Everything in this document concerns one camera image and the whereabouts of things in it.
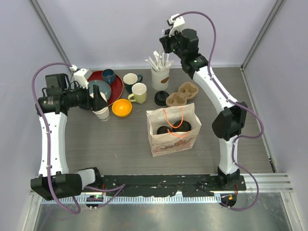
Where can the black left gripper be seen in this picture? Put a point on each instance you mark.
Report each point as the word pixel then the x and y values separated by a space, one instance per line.
pixel 98 102

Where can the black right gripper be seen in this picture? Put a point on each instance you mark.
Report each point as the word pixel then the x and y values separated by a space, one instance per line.
pixel 165 40

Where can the stack of white paper cups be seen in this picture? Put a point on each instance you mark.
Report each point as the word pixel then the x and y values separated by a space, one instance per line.
pixel 103 114

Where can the stack of black lids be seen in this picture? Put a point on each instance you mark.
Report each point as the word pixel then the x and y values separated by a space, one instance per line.
pixel 160 98

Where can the black cup lid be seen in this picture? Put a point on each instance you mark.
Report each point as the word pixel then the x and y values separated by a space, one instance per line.
pixel 182 126
pixel 162 130

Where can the brown paper bag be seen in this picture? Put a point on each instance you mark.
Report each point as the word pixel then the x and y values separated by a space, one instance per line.
pixel 172 141

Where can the cardboard cup carrier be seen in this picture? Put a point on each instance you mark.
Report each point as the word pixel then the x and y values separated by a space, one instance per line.
pixel 189 90
pixel 176 99

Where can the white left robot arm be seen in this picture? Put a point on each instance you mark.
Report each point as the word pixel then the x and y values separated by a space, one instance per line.
pixel 53 160

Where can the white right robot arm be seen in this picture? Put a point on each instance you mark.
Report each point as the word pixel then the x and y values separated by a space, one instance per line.
pixel 231 117

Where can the blue-grey plate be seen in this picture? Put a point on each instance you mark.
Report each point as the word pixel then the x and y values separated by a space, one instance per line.
pixel 103 87

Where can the orange bowl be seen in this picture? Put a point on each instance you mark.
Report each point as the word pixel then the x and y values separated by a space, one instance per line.
pixel 122 108

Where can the red round tray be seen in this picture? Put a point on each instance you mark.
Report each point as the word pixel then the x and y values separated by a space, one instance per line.
pixel 117 86

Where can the small blue cup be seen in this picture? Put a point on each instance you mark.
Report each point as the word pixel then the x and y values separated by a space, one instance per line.
pixel 108 76

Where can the dark green mug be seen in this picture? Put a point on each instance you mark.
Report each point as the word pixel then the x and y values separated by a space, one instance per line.
pixel 130 79

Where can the pale green mug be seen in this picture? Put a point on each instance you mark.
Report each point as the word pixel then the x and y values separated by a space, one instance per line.
pixel 139 93

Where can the white straw holder cup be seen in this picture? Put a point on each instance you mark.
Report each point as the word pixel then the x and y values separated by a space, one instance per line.
pixel 160 80

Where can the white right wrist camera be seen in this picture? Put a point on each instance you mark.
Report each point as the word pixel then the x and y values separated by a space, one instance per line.
pixel 176 23

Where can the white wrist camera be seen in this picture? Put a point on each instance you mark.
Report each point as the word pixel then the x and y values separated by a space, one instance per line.
pixel 81 76
pixel 176 23

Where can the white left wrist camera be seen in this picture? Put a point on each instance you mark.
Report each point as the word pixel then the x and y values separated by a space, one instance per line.
pixel 81 76

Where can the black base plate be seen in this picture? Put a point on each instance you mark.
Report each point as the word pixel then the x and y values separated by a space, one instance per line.
pixel 192 185

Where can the slotted cable duct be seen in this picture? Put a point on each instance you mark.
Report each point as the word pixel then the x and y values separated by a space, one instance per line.
pixel 177 199

